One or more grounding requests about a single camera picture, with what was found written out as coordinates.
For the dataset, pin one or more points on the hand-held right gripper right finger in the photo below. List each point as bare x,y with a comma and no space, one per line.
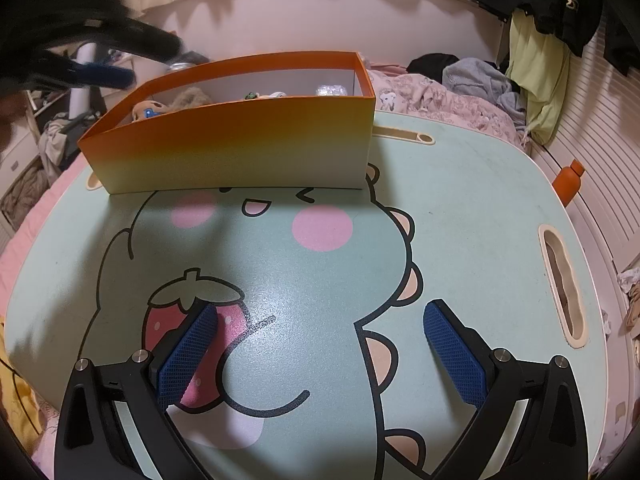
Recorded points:
452,355

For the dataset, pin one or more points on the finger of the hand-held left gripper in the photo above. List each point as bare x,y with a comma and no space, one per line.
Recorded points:
105,74
145,35

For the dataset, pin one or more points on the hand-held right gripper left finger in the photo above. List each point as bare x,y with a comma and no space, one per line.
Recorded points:
190,350

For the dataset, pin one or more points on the small tan bear toy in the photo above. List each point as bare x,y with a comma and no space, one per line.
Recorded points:
147,109

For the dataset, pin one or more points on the orange cardboard box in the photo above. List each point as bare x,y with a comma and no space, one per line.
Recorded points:
240,150

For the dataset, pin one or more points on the white roll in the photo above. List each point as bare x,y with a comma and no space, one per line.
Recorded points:
82,90

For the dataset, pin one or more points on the brown fur scrunchie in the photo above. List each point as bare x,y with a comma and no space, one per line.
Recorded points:
187,97

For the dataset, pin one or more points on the pile of clothes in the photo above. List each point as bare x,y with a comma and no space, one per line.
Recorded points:
60,140

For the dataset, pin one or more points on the small white figure toy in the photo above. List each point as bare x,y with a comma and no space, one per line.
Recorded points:
260,95

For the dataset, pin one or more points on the clear crinkled plastic wrap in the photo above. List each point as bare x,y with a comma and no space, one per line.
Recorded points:
331,90

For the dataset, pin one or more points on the orange bottle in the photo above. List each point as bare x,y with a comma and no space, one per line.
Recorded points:
570,180

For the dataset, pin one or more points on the pink floral blanket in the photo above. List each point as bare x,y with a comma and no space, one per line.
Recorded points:
450,105

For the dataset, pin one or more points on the white slatted door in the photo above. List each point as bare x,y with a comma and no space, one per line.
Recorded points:
600,135

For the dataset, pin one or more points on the grey hoodie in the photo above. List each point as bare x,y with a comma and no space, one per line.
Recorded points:
480,77

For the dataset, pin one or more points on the black cloth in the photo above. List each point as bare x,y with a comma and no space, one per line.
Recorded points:
430,64

